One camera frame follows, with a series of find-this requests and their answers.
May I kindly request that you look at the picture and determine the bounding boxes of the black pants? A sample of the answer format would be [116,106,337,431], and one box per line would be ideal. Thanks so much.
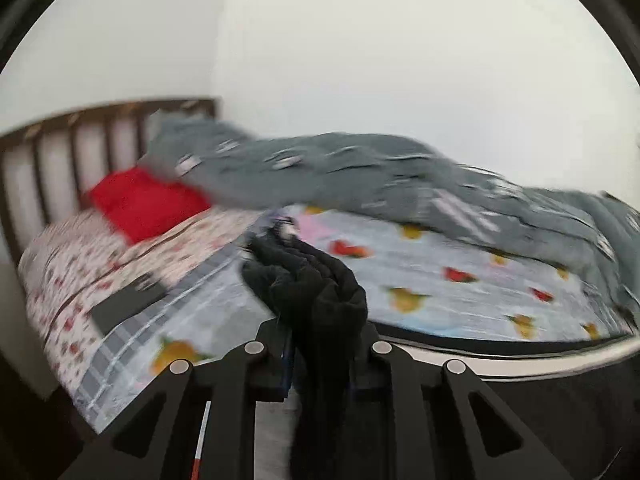
[241,233,380,479]

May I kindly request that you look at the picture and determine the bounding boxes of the floral bed sheet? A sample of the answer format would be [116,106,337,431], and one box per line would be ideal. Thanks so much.
[18,206,260,394]

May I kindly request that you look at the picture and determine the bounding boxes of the red pillow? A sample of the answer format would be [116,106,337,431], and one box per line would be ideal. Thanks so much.
[86,167,212,245]

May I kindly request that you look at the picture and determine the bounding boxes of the grey floral quilt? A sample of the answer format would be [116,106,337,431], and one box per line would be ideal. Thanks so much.
[141,111,639,313]

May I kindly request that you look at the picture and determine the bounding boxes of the dark wooden headboard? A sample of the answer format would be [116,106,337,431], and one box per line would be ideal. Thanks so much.
[1,96,219,264]

